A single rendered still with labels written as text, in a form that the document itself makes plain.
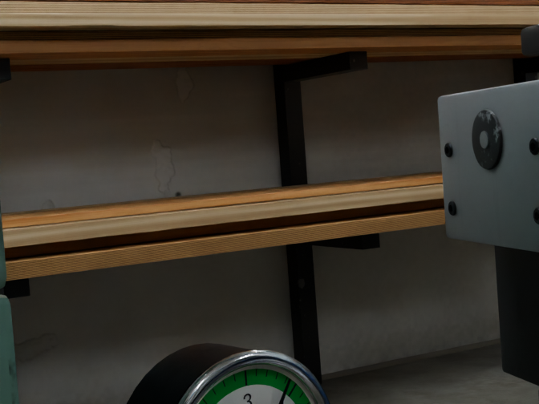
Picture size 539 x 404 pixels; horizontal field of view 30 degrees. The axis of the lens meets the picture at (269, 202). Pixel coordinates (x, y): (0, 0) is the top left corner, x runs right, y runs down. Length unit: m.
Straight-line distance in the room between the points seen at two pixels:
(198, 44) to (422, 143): 1.21
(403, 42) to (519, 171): 2.27
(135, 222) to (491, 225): 1.87
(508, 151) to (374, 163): 2.79
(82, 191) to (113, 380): 0.55
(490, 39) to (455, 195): 2.40
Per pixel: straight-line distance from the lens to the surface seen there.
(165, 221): 2.44
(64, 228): 2.35
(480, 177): 0.60
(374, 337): 3.38
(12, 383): 0.32
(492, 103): 0.58
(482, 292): 3.66
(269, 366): 0.30
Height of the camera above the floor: 0.75
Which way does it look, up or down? 3 degrees down
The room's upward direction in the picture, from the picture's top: 4 degrees counter-clockwise
